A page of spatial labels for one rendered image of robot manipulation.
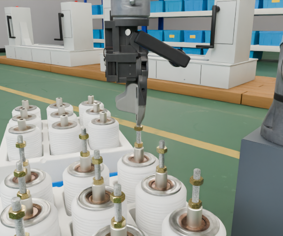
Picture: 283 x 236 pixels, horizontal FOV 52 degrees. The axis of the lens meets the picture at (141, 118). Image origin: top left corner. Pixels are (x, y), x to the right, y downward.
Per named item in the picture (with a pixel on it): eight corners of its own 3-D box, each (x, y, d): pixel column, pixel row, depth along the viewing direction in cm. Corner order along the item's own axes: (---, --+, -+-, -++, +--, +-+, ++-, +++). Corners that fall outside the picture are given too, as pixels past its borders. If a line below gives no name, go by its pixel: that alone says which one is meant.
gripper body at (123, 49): (106, 78, 63) (104, 19, 59) (145, 77, 64) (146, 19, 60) (106, 85, 56) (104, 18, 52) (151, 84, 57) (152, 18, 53)
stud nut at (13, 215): (11, 210, 34) (11, 204, 34) (26, 209, 35) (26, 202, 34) (8, 221, 32) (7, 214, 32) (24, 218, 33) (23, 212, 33)
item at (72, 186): (109, 224, 72) (107, 157, 67) (114, 252, 63) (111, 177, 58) (69, 229, 70) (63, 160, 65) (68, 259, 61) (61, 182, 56)
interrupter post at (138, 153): (137, 157, 67) (137, 144, 66) (146, 160, 66) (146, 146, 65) (131, 161, 65) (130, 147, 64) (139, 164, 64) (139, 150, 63)
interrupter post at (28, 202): (19, 221, 45) (17, 202, 44) (17, 213, 47) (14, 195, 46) (35, 216, 46) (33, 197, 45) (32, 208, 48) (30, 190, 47)
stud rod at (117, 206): (119, 237, 39) (118, 188, 37) (113, 235, 40) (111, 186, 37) (123, 233, 40) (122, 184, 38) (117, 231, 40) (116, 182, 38)
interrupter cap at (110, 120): (112, 117, 96) (112, 115, 96) (118, 124, 89) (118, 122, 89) (89, 120, 94) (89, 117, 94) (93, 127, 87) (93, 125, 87)
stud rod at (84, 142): (87, 161, 61) (85, 127, 59) (87, 163, 60) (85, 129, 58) (83, 161, 61) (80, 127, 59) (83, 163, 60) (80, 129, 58)
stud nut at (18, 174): (15, 178, 43) (14, 173, 43) (12, 173, 45) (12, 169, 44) (28, 175, 44) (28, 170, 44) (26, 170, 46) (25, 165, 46)
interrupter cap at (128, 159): (135, 151, 70) (135, 148, 70) (162, 159, 66) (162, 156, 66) (114, 162, 65) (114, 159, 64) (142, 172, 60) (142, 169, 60)
